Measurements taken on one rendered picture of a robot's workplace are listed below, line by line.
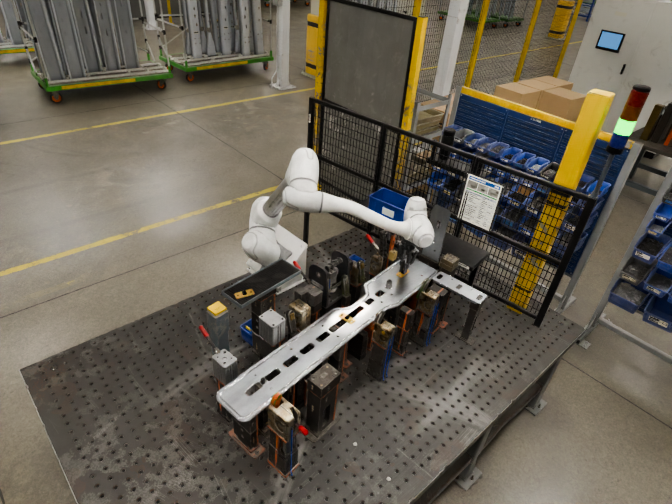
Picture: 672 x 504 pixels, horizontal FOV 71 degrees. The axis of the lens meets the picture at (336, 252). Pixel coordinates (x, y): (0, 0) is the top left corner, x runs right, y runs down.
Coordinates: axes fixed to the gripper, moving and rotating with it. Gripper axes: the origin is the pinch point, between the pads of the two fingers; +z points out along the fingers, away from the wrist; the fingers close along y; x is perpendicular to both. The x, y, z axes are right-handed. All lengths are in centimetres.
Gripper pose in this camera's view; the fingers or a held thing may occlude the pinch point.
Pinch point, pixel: (404, 266)
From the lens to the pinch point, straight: 252.8
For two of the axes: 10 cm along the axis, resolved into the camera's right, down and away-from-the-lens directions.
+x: 6.5, -3.9, 6.5
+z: -0.8, 8.2, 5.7
